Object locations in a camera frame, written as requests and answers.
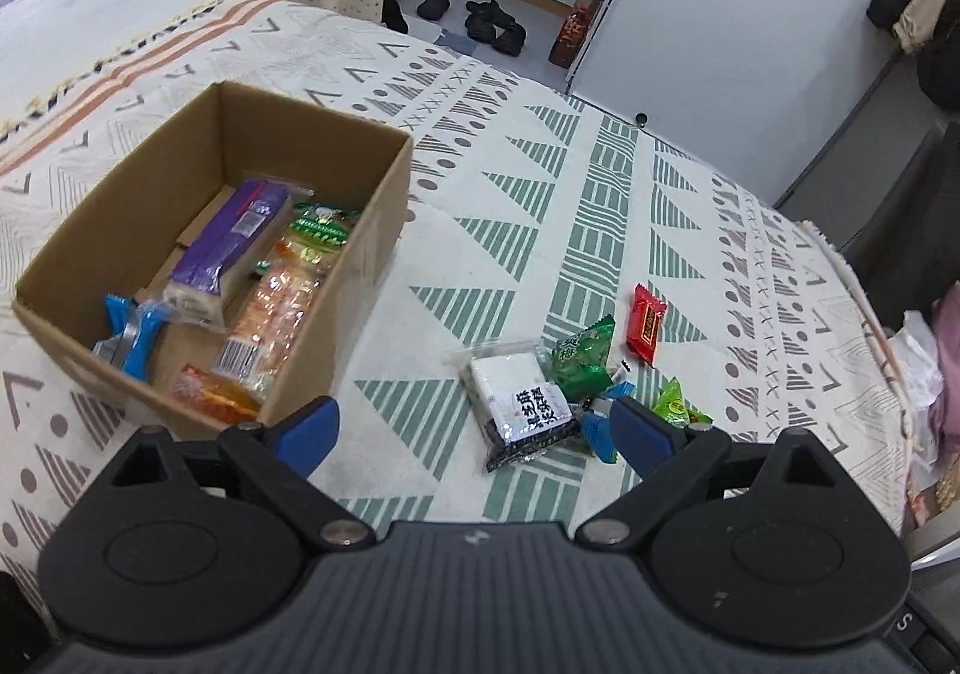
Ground green stick candy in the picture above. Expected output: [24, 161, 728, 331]
[289, 218, 355, 249]

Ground red candy packet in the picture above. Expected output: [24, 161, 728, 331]
[624, 283, 669, 367]

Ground bright green snack packet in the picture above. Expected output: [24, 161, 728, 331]
[650, 377, 714, 430]

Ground brown cardboard box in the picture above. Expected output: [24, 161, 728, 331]
[11, 82, 415, 449]

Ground pink pillow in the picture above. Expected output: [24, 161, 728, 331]
[928, 299, 960, 454]

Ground white crumpled clothes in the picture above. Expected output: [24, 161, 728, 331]
[885, 310, 940, 413]

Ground black and white snack packet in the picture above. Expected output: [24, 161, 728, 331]
[460, 339, 583, 473]

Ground purple bread packet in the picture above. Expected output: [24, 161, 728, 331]
[163, 177, 294, 332]

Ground white bed sheet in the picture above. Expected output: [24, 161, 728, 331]
[0, 0, 242, 130]

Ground small blue snack packet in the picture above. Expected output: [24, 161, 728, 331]
[581, 381, 638, 466]

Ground orange cracker packet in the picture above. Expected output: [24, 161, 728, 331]
[210, 235, 340, 402]

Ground dark green snack packet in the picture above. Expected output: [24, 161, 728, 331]
[551, 315, 618, 407]

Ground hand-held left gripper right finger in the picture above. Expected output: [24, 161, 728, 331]
[574, 395, 877, 549]

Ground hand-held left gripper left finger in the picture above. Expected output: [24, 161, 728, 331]
[97, 396, 377, 552]

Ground clear biscuit packet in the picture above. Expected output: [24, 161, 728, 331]
[291, 199, 364, 227]

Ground red orange snack packet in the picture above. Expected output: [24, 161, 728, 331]
[172, 364, 264, 425]

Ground blue wafer packet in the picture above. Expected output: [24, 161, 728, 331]
[91, 294, 176, 380]

